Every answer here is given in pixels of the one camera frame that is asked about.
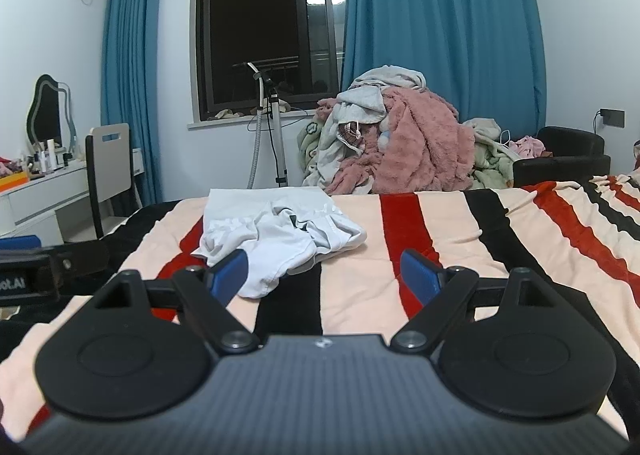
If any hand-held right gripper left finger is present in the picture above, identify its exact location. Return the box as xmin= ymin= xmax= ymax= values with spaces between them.
xmin=85 ymin=249 xmax=262 ymax=355

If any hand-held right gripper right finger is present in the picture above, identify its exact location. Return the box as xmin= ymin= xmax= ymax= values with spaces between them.
xmin=389 ymin=249 xmax=563 ymax=355

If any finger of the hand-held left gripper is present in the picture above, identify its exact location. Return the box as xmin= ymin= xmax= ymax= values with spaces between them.
xmin=0 ymin=235 xmax=111 ymax=286

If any light blue T-shirt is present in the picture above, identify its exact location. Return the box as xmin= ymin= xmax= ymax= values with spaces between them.
xmin=190 ymin=186 xmax=368 ymax=299

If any pile of clothes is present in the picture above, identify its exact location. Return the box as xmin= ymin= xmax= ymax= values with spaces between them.
xmin=297 ymin=108 xmax=516 ymax=190

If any striped fleece blanket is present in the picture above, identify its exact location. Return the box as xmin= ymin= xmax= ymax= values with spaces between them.
xmin=0 ymin=174 xmax=640 ymax=441

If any white dressing table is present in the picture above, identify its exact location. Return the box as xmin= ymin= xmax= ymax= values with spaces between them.
xmin=0 ymin=148 xmax=143 ymax=246

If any row of cosmetic bottles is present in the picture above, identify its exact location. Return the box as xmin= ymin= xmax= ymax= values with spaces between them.
xmin=20 ymin=138 xmax=83 ymax=173

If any pink fluffy robe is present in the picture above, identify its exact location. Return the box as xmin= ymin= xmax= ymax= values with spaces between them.
xmin=315 ymin=88 xmax=476 ymax=196

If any garment steamer stand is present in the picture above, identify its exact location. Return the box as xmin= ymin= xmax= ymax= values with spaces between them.
xmin=245 ymin=62 xmax=291 ymax=188

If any wavy black mirror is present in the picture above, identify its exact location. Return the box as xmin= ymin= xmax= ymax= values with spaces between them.
xmin=25 ymin=74 xmax=77 ymax=153

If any small pink garment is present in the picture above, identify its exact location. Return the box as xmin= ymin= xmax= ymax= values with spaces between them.
xmin=507 ymin=135 xmax=547 ymax=159

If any grey hoodie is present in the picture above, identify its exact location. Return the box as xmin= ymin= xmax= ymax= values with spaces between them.
xmin=320 ymin=85 xmax=390 ymax=171

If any black armchair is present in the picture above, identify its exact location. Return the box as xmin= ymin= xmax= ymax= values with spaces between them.
xmin=512 ymin=126 xmax=612 ymax=188

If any narrow blue curtain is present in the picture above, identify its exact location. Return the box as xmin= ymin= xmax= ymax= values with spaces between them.
xmin=100 ymin=0 xmax=166 ymax=208

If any beige sweater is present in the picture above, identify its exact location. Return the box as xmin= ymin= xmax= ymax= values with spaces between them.
xmin=350 ymin=65 xmax=428 ymax=92

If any wide blue curtain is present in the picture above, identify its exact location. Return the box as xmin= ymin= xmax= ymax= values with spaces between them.
xmin=341 ymin=0 xmax=547 ymax=136

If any dark window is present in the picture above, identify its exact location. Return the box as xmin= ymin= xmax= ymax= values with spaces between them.
xmin=194 ymin=0 xmax=347 ymax=122

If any white chair with black frame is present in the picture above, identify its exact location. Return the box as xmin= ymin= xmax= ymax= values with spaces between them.
xmin=84 ymin=122 xmax=143 ymax=240

